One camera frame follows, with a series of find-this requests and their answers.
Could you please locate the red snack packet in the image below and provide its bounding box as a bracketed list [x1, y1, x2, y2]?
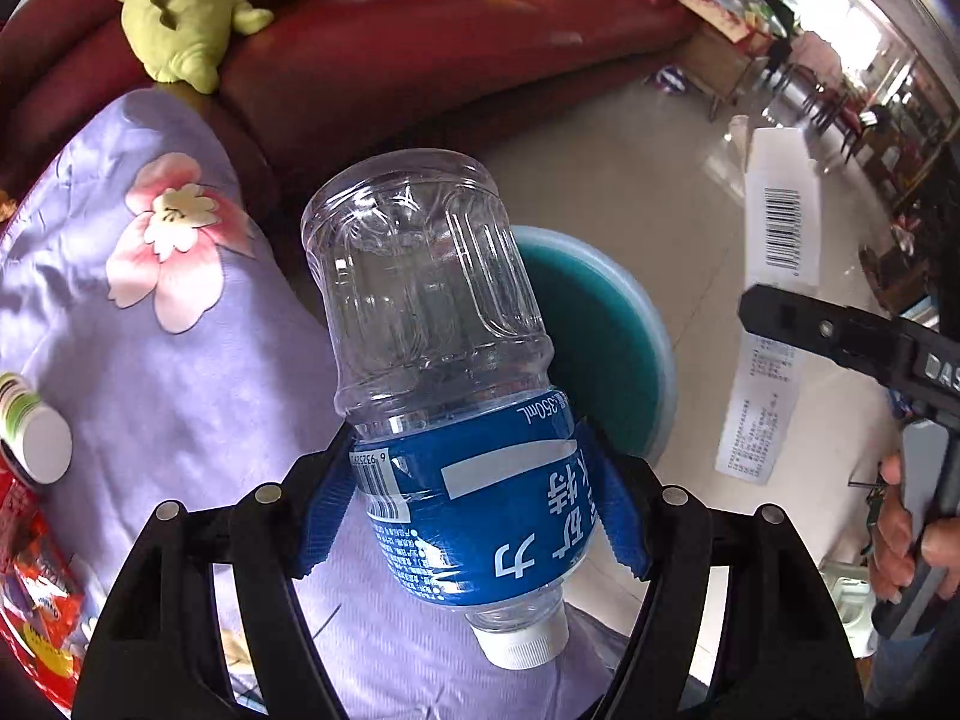
[0, 446, 88, 713]

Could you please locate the white cardboard carton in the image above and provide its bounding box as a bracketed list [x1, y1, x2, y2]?
[716, 127, 823, 485]

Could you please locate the green plush toy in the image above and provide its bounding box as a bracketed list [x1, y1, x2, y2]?
[109, 0, 275, 95]

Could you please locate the person's right hand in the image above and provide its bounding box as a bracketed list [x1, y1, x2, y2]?
[866, 454, 960, 605]

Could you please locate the clear water bottle blue label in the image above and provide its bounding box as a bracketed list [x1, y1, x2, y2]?
[300, 148, 601, 670]

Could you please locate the white supplement bottle green label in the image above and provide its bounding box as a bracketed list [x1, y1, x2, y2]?
[0, 371, 74, 485]

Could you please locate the wooden side table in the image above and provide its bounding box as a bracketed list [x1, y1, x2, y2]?
[679, 0, 775, 122]

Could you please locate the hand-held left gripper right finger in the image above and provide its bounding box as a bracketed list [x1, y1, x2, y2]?
[570, 420, 868, 720]

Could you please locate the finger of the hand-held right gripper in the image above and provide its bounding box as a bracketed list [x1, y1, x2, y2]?
[737, 284, 922, 389]

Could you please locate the teal plastic waste bin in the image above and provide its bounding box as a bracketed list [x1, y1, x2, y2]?
[510, 225, 680, 467]

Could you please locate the purple floral blanket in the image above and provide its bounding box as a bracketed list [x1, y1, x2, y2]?
[0, 88, 638, 720]

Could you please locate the white plastic stool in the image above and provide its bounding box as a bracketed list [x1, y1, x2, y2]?
[820, 557, 878, 655]

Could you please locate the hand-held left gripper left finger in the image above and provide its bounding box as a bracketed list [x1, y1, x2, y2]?
[71, 420, 362, 720]

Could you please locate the dark red leather sofa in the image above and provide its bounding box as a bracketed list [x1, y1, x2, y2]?
[0, 0, 702, 241]

